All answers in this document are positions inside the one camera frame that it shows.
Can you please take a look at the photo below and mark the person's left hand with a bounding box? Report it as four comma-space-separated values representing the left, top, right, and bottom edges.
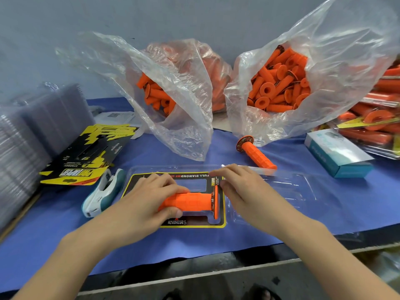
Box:
81, 173, 190, 250

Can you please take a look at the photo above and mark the person's right hand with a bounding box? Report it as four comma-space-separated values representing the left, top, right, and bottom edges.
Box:
209, 163, 329, 238

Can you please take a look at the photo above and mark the yellow black backing card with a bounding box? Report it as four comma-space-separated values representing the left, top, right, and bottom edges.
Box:
120, 172, 227, 229

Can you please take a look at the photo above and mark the teal hand stapler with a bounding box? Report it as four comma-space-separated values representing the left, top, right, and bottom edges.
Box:
82, 167, 127, 218

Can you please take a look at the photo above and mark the stack of clear blister shells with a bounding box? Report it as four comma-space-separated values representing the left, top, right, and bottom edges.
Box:
0, 84, 95, 232

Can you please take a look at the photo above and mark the person's right foot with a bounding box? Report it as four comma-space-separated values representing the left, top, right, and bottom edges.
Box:
247, 284, 282, 300

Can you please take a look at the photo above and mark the stack of yellow black cards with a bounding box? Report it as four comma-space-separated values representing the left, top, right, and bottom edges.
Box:
39, 123, 140, 186

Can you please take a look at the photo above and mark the teal white cardboard box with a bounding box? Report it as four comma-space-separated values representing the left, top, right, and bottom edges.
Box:
304, 128, 375, 179

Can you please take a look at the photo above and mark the white printed paper sheet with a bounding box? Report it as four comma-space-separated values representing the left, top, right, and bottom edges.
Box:
94, 111, 146, 140

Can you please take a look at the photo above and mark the large clear plastic bag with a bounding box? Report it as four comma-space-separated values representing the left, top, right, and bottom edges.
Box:
224, 0, 400, 148

